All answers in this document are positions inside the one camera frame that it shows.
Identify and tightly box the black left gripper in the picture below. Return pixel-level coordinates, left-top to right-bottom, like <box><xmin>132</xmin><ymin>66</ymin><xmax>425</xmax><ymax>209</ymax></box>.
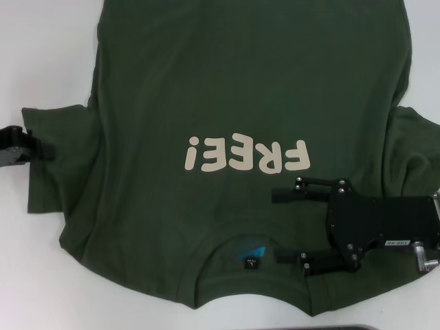
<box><xmin>0</xmin><ymin>125</ymin><xmax>56</xmax><ymax>169</ymax></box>

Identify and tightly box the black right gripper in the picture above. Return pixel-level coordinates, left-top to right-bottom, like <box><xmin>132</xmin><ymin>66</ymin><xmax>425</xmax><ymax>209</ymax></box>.
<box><xmin>271</xmin><ymin>176</ymin><xmax>440</xmax><ymax>278</ymax></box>

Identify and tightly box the dark green FREE t-shirt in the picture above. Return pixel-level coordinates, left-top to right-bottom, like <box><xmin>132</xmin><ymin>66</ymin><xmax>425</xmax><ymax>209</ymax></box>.
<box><xmin>20</xmin><ymin>0</ymin><xmax>440</xmax><ymax>319</ymax></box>

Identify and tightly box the silver angled cable connector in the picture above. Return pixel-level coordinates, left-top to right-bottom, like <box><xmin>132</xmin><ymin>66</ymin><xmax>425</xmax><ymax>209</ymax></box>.
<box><xmin>412</xmin><ymin>240</ymin><xmax>440</xmax><ymax>276</ymax></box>

